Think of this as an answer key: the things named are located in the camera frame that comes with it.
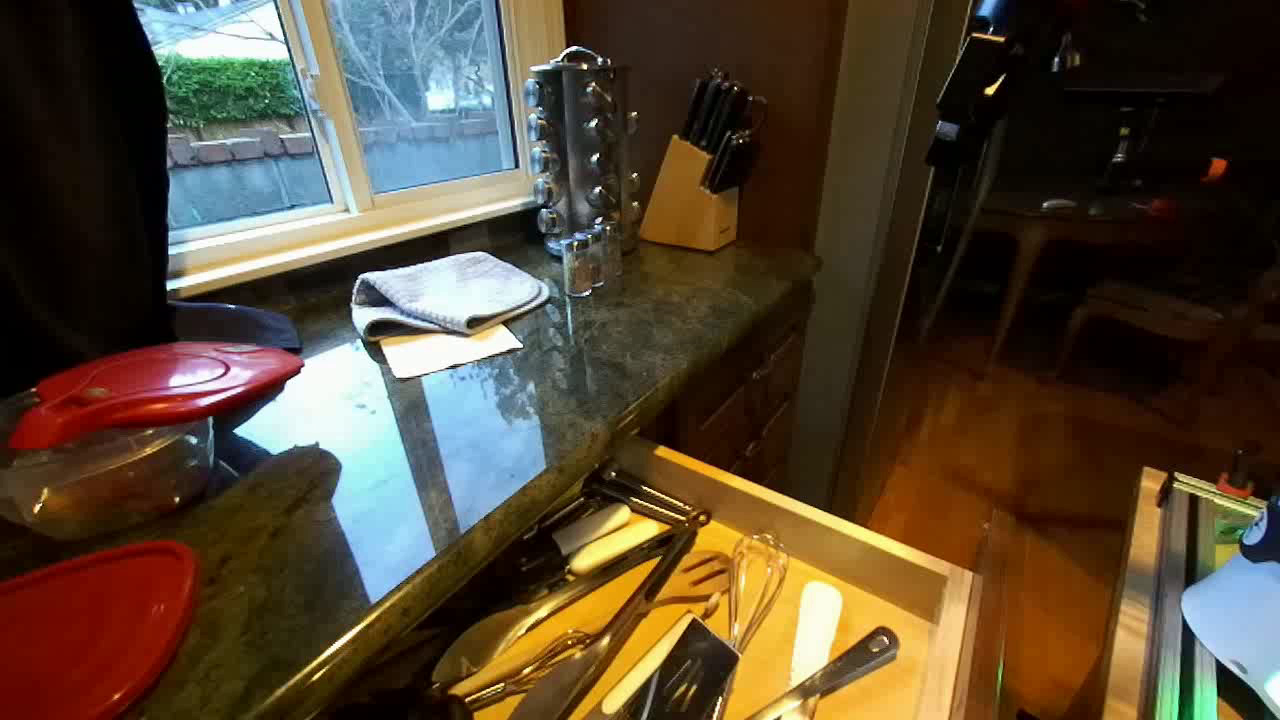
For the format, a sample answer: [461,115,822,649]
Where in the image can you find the open wooden drawer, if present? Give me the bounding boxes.
[332,440,979,720]

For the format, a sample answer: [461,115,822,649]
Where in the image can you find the dark wooden cabinet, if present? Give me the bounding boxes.
[650,286,813,490]

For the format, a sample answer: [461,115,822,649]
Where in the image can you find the folded grey cloth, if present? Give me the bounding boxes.
[351,253,546,336]

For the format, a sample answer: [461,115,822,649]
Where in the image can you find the wooden knife block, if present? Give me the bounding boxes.
[639,70,760,253]

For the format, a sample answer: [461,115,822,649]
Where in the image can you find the wooden slotted fork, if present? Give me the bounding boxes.
[644,551,731,612]

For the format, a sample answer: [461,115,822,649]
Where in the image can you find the metal spice rack carousel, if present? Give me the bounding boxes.
[523,46,639,295]

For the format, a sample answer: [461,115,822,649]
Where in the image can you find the white paper sheet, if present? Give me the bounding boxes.
[381,324,518,379]

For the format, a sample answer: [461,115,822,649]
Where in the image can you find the white spatula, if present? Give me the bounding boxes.
[793,580,844,685]

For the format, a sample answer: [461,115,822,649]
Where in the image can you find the black slotted spatula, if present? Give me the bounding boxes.
[628,620,737,720]

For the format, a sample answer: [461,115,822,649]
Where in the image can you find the white framed window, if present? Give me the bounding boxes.
[132,0,563,295]

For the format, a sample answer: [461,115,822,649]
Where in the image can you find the glass bowl with red lid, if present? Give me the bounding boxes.
[0,342,304,541]

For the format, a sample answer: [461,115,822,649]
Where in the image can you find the dark curtain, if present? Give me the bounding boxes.
[0,0,172,395]

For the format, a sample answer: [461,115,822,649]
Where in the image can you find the wooden chair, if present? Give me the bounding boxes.
[1055,270,1280,389]

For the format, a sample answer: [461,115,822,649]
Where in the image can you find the red plastic lid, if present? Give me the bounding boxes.
[0,541,198,720]

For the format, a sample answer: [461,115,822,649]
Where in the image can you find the white handled utensil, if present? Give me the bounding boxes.
[553,505,662,576]

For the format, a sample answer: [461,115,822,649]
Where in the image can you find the metal wire whisk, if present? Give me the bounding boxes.
[727,532,786,652]

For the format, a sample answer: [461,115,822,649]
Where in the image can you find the black handled utensil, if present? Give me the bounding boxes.
[748,627,898,720]

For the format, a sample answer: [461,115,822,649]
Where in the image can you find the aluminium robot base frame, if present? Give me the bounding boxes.
[1105,468,1280,720]

